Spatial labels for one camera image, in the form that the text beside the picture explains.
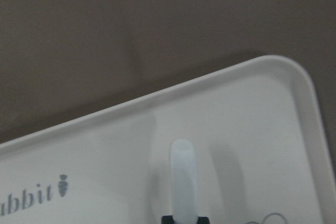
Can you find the white rabbit tray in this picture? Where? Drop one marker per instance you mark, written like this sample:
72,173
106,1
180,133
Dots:
231,146

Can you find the white spoon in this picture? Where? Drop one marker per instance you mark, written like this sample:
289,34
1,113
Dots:
183,181

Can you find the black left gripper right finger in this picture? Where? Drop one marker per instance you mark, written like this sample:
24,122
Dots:
203,220

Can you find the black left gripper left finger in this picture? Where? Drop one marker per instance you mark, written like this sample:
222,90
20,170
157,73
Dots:
167,220

